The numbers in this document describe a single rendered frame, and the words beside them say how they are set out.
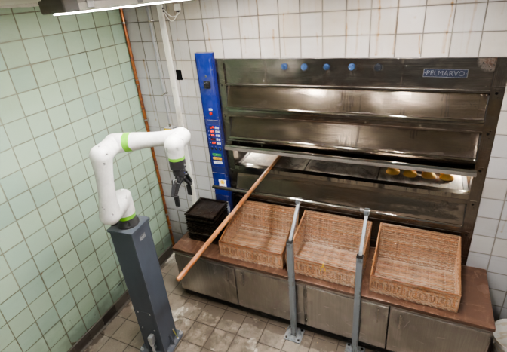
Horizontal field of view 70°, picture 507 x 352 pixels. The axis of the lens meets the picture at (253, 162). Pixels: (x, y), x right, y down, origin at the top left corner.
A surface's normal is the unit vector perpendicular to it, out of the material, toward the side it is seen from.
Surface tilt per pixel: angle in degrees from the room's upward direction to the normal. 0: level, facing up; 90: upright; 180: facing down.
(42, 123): 90
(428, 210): 70
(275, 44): 90
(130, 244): 90
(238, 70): 90
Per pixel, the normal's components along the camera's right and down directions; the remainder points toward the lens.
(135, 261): -0.34, 0.43
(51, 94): 0.91, 0.11
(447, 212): -0.41, 0.10
